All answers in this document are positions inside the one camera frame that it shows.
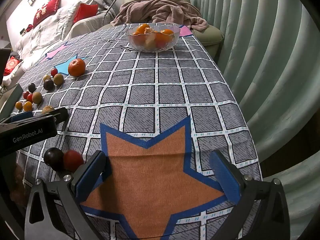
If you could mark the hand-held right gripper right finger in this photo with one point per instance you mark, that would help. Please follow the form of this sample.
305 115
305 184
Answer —
225 177

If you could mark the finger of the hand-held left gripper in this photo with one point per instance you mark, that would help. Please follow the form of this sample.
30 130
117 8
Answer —
61 113
22 116

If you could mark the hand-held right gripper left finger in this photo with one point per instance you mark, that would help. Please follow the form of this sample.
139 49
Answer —
91 180

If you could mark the white shallow tray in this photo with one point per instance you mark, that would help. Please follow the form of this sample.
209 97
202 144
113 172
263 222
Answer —
12 96

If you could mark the red cherry tomato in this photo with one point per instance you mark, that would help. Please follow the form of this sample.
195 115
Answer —
25 94
73 160
53 72
30 98

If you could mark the small dark purple fruit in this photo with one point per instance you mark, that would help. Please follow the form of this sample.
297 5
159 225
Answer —
31 87

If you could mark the small tan round fruit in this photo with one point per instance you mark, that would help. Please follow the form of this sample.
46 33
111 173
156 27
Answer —
46 77

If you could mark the large mandarin orange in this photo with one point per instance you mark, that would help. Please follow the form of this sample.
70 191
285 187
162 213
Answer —
76 67

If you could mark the red patterned cushion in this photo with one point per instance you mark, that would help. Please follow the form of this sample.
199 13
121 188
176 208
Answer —
11 66

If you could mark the white covered sofa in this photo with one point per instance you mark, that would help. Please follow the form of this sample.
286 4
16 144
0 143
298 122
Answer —
42 35

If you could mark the striped white pillow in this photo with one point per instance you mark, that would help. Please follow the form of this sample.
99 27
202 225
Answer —
71 15

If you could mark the grey checked cloth with stars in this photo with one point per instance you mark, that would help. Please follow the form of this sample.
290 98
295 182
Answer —
160 95

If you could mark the plain red pillow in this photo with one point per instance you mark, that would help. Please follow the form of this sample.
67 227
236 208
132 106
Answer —
86 12

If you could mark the red embroidered pillow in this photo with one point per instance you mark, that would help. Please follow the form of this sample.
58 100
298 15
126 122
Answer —
47 8

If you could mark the clear glass bowl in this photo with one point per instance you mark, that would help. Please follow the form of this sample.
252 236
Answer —
152 47

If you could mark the pale green curtain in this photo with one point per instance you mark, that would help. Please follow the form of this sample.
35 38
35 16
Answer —
262 55

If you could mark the pink fleece blanket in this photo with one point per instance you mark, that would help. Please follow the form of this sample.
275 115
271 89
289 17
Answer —
160 10

